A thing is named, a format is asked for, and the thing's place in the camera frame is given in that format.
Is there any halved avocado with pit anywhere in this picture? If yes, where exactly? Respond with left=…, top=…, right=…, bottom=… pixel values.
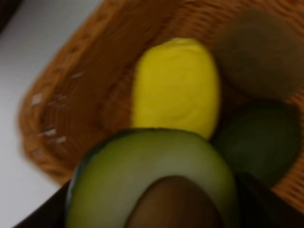
left=65, top=128, right=240, bottom=228

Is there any orange wicker basket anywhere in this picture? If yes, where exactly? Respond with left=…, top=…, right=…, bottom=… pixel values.
left=18, top=0, right=304, bottom=202

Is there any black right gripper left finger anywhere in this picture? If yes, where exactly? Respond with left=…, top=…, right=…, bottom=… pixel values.
left=14, top=180, right=71, bottom=228

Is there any whole dark green avocado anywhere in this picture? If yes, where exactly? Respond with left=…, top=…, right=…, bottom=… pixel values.
left=211, top=100, right=302, bottom=187

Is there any brown kiwi fruit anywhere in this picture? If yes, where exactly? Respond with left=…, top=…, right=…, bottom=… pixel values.
left=213, top=9, right=304, bottom=99

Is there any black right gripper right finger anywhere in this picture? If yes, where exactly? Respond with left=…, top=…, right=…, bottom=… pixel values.
left=235, top=173, right=304, bottom=228

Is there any yellow lemon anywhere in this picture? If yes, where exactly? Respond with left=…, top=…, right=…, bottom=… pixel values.
left=131, top=38, right=220, bottom=139

